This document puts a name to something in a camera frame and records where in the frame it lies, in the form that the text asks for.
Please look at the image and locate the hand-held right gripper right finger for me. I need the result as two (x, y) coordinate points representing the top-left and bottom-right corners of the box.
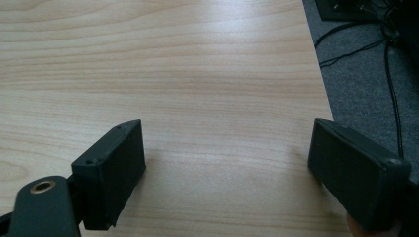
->
(307, 118), (412, 232)

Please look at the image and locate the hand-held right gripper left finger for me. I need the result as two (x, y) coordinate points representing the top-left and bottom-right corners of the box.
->
(71, 118), (147, 231)

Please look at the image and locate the black stand base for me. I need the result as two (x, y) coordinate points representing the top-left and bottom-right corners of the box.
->
(314, 0), (393, 24)

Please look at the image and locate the thick black cable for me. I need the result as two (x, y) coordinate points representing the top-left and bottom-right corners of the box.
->
(381, 19), (405, 160)

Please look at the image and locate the thin black cable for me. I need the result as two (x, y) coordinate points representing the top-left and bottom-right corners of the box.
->
(313, 21), (384, 49)
(319, 38), (388, 69)

